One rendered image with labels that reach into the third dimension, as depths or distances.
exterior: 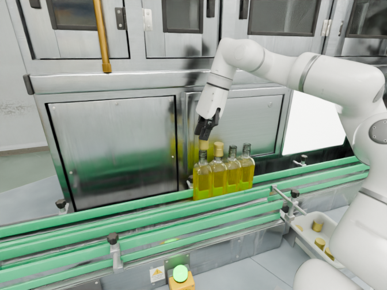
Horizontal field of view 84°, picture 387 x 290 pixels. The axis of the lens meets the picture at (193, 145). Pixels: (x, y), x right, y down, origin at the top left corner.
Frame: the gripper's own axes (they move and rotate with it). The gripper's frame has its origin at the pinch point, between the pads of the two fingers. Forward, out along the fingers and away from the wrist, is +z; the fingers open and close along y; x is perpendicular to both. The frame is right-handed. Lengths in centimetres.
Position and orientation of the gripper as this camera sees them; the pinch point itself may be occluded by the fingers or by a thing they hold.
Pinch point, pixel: (202, 132)
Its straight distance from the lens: 70.5
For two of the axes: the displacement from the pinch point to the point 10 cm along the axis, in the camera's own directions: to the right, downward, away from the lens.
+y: 3.5, 4.1, -8.4
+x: 8.9, 1.5, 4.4
